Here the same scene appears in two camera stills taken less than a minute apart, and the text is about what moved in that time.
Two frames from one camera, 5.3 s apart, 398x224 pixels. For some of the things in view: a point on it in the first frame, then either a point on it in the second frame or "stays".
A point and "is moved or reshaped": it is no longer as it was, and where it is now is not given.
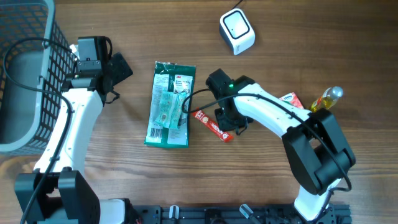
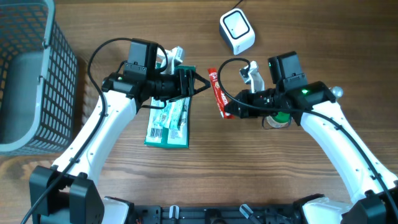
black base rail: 154,214 stays
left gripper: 119,70 -> 182,85
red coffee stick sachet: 212,126 is moved or reshaped
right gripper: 224,125 -> 245,112
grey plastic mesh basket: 35,60 stays
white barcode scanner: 236,30 stays
